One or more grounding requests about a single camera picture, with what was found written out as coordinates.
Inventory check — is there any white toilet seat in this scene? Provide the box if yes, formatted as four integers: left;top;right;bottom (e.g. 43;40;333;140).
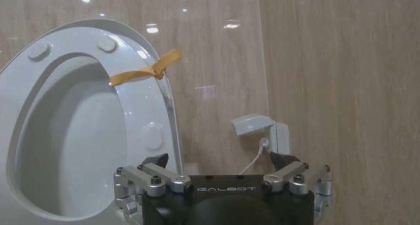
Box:
0;34;181;225

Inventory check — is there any white power cable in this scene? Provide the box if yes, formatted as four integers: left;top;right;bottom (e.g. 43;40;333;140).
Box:
239;136;273;175

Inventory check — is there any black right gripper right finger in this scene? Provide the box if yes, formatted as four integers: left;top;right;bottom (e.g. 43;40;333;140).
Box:
262;151;335;220

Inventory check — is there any white wall socket box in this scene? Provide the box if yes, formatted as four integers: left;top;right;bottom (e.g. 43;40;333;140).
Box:
231;113;293;159

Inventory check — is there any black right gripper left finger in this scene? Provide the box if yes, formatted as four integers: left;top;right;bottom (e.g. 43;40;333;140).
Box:
114;153;194;222

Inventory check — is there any yellow ribbon loop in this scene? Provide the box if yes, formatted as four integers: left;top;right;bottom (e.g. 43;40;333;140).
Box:
110;48;185;87

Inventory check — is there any white toilet lid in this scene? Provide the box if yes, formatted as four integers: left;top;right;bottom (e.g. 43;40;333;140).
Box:
31;18;183;180

